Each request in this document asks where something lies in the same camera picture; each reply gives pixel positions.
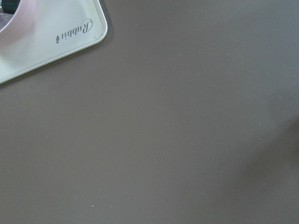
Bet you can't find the pink plastic cup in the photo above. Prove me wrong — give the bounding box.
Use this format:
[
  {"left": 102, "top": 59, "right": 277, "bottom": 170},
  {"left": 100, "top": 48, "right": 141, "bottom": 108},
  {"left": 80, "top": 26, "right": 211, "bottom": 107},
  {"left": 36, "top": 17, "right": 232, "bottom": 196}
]
[{"left": 0, "top": 0, "right": 36, "bottom": 47}]

